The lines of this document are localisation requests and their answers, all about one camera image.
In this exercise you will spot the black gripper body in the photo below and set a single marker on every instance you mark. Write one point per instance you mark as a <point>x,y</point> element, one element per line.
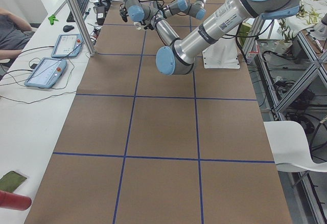
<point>146,26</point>

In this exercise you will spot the white mug with handle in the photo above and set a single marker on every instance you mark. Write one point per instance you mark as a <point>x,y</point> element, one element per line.
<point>138,26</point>

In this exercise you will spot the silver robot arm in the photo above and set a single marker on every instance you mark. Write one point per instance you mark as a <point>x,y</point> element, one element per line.
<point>177,56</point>
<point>195,9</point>

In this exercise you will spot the black box with label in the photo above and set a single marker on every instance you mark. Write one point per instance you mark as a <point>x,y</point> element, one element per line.
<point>101,12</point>

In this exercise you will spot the black computer mouse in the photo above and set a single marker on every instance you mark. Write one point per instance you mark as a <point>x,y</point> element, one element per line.
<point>68,28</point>

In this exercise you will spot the upper teach pendant tablet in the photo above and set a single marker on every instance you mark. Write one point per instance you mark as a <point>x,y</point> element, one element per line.
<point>67,45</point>

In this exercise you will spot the teach pendant tablet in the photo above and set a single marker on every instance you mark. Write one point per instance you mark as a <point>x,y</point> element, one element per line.
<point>46,73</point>
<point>67,45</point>

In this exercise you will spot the green clamp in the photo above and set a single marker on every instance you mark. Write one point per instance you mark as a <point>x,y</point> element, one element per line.
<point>52,19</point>

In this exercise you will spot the lower teach pendant tablet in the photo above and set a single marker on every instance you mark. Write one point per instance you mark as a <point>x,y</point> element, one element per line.
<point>46,73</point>

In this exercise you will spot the seated person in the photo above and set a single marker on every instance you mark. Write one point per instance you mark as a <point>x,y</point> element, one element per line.
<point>15,34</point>

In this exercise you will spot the white chair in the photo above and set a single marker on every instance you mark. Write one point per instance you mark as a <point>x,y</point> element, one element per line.
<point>290,148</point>

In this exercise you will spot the green bean bag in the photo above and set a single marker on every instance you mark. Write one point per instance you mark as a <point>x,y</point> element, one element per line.
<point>11,181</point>

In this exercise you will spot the red bottle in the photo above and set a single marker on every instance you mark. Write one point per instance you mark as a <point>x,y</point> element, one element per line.
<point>15,201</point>

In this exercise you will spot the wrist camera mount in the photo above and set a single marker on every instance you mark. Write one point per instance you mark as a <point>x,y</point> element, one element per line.
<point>124,11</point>

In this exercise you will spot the aluminium frame post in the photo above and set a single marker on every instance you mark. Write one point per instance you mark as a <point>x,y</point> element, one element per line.
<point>73,6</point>

